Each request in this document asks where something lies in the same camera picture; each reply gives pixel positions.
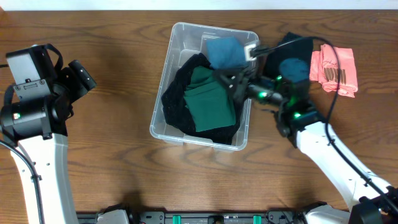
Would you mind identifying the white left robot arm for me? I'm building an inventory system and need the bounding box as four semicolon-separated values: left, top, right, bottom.
1;44;96;223

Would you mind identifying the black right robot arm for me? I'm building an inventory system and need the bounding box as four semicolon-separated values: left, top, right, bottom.
213;58;397;223

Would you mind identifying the dark navy garment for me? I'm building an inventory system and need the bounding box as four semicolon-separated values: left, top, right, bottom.
262;39;313;82

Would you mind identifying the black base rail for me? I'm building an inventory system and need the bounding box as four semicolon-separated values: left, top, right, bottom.
77;204;306;224

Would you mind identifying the clear plastic storage bin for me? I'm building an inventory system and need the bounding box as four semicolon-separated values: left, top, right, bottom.
149;22;259;152

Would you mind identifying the black knit garment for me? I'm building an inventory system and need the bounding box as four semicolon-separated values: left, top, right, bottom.
161;53;243;144

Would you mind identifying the blue cloth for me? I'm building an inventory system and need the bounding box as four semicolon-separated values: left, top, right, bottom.
206;37;247;70

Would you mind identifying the pink shirt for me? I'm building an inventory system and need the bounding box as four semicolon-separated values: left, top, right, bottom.
309;44;358;98

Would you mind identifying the dark green garment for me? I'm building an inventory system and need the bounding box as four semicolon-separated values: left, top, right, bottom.
183;66;236;132

